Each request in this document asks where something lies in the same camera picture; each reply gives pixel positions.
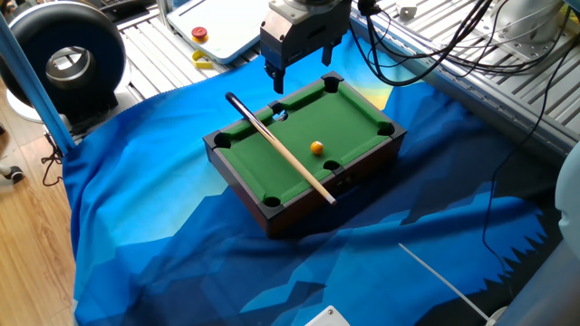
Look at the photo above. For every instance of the grey Schunk gripper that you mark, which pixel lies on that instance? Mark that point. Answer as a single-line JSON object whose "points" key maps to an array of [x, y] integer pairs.
{"points": [[303, 38]]}

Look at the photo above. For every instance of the mini pool table green felt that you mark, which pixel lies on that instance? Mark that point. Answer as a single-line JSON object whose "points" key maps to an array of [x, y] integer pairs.
{"points": [[344, 122]]}

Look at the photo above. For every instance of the orange pool ball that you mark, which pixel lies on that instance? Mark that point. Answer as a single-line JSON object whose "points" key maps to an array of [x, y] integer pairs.
{"points": [[317, 148]]}

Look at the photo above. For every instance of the white gripper adapter plate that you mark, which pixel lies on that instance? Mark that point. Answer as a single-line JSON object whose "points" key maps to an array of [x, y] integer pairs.
{"points": [[294, 13]]}

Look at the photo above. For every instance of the yellow plastic hook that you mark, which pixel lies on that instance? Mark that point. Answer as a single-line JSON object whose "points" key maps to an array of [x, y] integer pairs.
{"points": [[204, 64]]}

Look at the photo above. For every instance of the red emergency stop button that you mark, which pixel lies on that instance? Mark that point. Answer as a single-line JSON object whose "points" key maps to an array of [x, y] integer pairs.
{"points": [[199, 32]]}

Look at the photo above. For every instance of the black equipment box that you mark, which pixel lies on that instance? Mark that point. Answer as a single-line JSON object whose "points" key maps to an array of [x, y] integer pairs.
{"points": [[131, 11]]}

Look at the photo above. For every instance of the blue mountain print cloth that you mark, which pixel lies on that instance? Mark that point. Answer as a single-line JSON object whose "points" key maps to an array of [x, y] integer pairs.
{"points": [[158, 181]]}

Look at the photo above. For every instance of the black round fan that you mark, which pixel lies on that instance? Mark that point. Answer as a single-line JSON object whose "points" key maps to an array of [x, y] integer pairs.
{"points": [[106, 68]]}

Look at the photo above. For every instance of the white zip tie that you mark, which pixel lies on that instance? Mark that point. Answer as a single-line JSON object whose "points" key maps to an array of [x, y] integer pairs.
{"points": [[435, 271]]}

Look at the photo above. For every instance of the black caster wheel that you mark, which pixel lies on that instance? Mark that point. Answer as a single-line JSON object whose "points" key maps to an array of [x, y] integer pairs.
{"points": [[16, 174]]}

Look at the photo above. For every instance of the white plastic bracket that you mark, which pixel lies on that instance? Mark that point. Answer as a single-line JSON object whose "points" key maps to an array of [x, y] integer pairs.
{"points": [[406, 7]]}

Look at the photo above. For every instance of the silver aluminium post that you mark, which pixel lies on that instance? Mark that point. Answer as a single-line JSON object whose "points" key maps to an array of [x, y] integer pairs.
{"points": [[164, 13]]}

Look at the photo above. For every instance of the grey aluminium rail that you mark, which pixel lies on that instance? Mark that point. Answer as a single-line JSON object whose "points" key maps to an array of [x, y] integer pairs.
{"points": [[476, 104]]}

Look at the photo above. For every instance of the silver cylinder pedestal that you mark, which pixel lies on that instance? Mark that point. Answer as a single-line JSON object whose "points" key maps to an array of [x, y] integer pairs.
{"points": [[530, 18]]}

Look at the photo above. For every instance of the light grey switch box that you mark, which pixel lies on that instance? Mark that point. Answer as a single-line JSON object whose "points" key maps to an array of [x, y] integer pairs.
{"points": [[328, 318]]}

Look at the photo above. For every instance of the blue aluminium post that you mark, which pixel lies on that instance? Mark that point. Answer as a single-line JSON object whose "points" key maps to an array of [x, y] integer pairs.
{"points": [[31, 86]]}

